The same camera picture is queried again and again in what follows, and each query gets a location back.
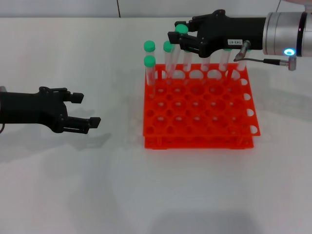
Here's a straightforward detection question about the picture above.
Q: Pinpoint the orange test tube rack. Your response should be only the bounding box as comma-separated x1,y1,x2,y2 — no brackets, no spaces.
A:
142,63,261,150

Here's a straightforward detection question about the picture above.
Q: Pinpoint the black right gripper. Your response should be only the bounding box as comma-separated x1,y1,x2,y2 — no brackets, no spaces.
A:
167,9,268,59

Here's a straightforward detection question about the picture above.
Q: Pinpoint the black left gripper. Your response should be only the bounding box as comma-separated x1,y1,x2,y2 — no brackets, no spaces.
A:
0,86,101,135

